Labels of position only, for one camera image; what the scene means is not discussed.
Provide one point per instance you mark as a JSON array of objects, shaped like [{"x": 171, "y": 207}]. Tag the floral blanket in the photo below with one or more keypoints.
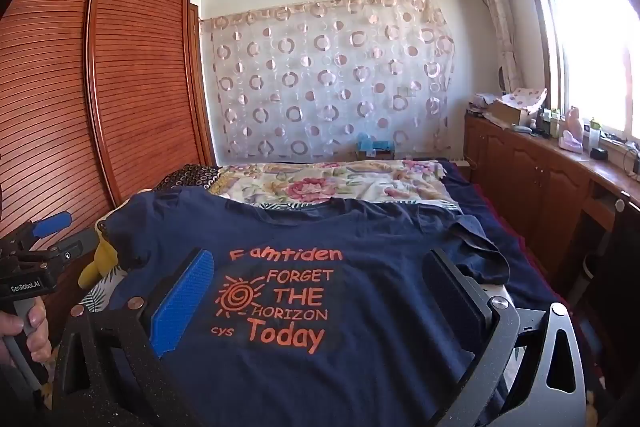
[{"x": 310, "y": 187}]

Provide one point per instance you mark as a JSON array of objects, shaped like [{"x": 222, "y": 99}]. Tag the pink tissue box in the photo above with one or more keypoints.
[{"x": 570, "y": 143}]

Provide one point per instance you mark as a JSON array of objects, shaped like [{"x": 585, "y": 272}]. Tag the person's left hand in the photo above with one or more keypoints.
[{"x": 39, "y": 337}]

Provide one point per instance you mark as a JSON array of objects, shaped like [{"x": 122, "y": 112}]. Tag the yellow plush toy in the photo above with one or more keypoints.
[{"x": 100, "y": 262}]

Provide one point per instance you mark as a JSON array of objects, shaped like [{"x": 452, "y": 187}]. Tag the leaf-print bed sheet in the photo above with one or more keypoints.
[{"x": 100, "y": 299}]

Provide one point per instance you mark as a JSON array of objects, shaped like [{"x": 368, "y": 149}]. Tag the green-capped bottle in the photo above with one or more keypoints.
[{"x": 593, "y": 132}]

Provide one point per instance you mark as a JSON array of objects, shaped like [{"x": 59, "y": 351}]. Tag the grey waste bin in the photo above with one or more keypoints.
[{"x": 596, "y": 274}]

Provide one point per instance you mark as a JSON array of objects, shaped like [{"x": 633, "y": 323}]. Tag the navy blue printed t-shirt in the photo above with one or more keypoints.
[{"x": 325, "y": 232}]

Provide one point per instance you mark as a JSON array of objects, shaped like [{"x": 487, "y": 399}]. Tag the wooden window cabinet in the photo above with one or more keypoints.
[{"x": 530, "y": 177}]

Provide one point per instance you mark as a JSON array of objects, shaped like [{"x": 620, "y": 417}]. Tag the pile of papers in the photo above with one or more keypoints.
[{"x": 480, "y": 103}]

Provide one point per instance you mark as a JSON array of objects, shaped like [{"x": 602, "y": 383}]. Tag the white power strip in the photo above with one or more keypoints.
[{"x": 461, "y": 163}]

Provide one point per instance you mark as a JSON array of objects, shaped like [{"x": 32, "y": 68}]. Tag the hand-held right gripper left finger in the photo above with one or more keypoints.
[{"x": 182, "y": 302}]

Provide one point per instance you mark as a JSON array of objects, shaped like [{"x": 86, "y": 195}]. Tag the cardboard box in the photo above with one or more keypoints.
[{"x": 505, "y": 113}]

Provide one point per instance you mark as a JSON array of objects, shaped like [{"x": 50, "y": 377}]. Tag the navy medallion-print cloth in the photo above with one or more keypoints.
[{"x": 190, "y": 177}]

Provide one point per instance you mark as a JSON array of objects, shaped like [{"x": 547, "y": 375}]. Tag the sheer circle-patterned curtain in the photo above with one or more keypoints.
[{"x": 325, "y": 82}]

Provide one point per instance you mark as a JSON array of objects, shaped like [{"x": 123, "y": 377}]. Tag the black power adapter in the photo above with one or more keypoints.
[{"x": 598, "y": 154}]

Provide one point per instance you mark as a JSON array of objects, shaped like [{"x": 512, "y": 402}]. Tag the teal blue toy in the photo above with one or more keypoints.
[{"x": 372, "y": 144}]

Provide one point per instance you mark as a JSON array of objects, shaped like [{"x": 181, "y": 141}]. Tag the pink figurine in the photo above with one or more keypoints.
[{"x": 575, "y": 122}]

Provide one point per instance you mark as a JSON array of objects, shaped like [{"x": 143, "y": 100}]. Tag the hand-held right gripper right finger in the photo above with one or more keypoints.
[{"x": 460, "y": 297}]

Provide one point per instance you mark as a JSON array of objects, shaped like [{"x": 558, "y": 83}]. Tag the dark blue blanket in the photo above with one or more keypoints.
[{"x": 500, "y": 217}]

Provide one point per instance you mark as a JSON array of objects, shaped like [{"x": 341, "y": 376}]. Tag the wooden slatted wardrobe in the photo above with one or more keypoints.
[{"x": 140, "y": 82}]

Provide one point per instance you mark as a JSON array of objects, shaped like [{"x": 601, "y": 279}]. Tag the patterned window curtain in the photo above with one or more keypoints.
[{"x": 495, "y": 7}]

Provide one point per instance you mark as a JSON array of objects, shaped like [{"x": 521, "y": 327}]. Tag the yellow patterned cloth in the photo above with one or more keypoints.
[{"x": 225, "y": 183}]

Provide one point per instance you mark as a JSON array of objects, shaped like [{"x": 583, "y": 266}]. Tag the wooden-framed window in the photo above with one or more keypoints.
[{"x": 590, "y": 47}]

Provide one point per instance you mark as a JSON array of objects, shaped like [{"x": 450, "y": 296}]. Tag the black chair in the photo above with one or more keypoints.
[{"x": 620, "y": 282}]

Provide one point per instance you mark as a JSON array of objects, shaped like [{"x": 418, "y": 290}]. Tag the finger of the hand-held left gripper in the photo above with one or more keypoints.
[
  {"x": 75, "y": 248},
  {"x": 52, "y": 223}
]

